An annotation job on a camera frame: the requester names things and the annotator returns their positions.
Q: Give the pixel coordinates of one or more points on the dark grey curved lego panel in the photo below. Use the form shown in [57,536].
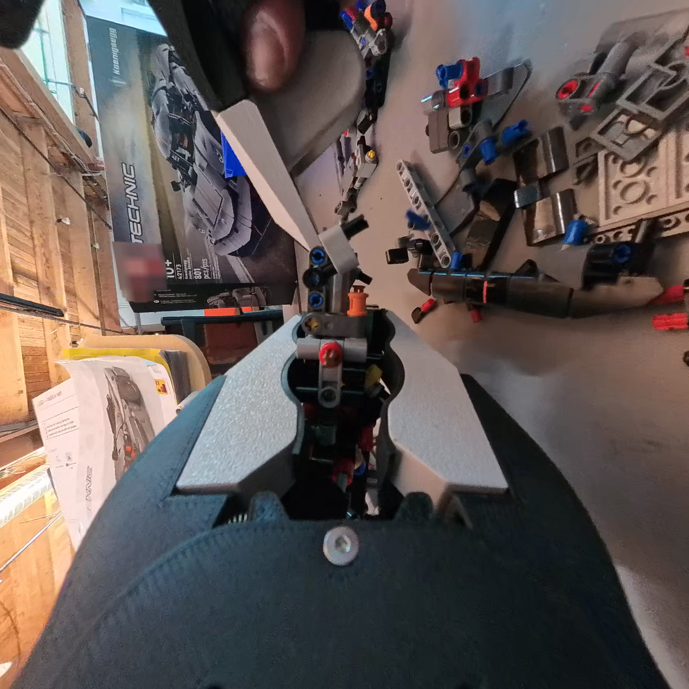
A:
[457,204]

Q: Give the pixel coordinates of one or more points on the light grey long lego beam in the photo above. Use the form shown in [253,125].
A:
[422,210]

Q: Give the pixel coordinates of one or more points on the black lego slope brick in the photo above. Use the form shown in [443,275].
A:
[487,231]

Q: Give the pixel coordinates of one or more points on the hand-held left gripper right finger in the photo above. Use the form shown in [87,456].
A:
[447,430]

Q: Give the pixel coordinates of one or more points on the person's right hand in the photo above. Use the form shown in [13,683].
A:
[274,43]

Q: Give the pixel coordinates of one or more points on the long black curved lego assembly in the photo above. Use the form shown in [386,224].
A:
[511,293]

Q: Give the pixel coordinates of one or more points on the grey blue lego axle assembly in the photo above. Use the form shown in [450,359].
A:
[369,27]

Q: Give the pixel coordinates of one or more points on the long black lego connector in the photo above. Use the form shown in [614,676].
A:
[425,309]

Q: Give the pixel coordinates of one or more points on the grey black lego fender assembly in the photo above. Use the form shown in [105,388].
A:
[360,172]

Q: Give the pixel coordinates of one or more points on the grey square lego frame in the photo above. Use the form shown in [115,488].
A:
[635,183]

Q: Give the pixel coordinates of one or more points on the white instruction booklet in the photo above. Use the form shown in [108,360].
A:
[97,420]

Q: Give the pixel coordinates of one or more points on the black lego connector two red pins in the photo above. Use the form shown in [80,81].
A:
[670,317]

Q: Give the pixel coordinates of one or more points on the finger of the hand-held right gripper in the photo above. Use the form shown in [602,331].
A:
[264,161]
[323,91]

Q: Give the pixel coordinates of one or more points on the lego car chassis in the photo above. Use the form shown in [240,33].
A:
[344,350]

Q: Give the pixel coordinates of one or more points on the grey lego block red pins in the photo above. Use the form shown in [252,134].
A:
[586,86]

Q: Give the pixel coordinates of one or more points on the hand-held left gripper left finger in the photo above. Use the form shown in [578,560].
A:
[237,430]

